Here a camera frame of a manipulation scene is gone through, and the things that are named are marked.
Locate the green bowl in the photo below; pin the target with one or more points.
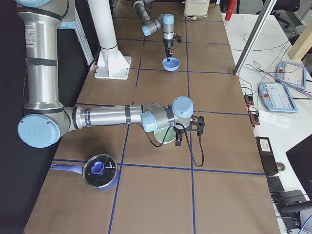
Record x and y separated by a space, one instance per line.
165 135

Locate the blue bowl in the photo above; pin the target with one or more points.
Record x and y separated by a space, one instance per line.
170 64

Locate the near teach pendant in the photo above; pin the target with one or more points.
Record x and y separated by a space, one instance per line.
276 97

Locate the black power box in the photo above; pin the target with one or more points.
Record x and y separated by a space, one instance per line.
266 155

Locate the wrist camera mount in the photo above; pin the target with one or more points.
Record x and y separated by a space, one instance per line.
178 38

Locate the silver toaster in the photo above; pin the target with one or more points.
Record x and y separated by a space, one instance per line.
196 8

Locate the blue saucepan with glass lid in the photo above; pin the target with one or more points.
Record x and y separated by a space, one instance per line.
99 172

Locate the white pedestal column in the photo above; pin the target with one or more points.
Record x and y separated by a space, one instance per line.
111 63

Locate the orange black connector block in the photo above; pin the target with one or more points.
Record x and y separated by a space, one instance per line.
249 100

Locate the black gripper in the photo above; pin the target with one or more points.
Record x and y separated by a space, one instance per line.
179 131
167 44

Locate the aluminium frame post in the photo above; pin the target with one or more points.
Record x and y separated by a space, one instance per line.
260 22

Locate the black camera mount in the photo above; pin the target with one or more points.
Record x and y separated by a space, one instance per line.
198 124

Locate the teach pendant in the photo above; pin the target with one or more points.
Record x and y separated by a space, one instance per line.
276 97
293 74

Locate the black monitor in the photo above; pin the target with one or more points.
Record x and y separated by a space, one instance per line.
300 158

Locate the far teach pendant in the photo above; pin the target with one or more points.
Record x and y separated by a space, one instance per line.
293 74

